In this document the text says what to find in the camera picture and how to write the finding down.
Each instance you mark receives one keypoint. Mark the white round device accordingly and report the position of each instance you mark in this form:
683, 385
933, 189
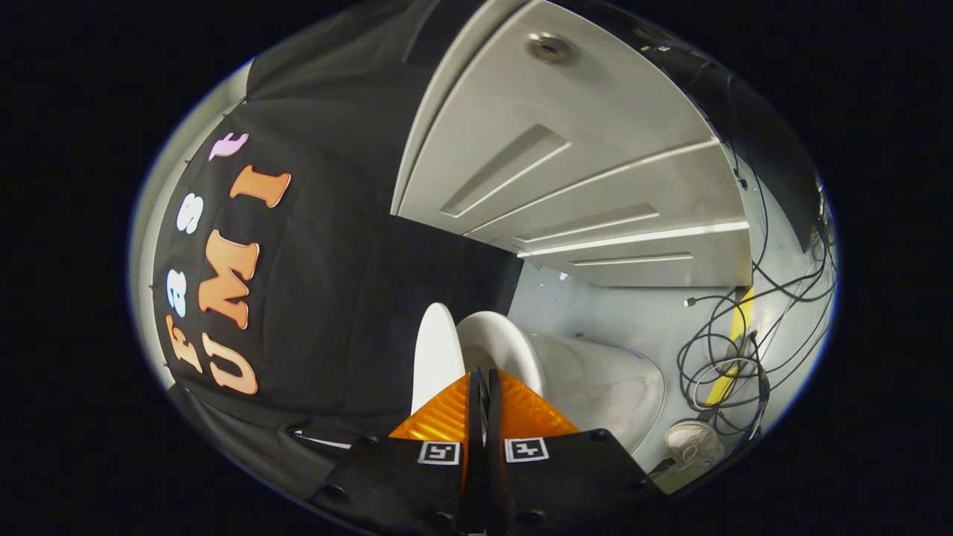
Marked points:
692, 445

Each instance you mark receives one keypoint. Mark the black backdrop cloth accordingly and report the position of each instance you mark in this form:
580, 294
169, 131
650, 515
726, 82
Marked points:
335, 283

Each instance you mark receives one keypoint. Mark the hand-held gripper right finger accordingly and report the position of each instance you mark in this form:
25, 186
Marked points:
573, 476

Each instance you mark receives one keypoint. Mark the yellow floor tape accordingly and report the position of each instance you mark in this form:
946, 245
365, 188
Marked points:
737, 327

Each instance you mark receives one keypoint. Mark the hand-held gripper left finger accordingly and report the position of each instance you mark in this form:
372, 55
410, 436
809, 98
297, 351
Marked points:
406, 484

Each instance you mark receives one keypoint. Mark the white drawer cabinet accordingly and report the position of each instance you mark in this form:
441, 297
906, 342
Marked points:
595, 149

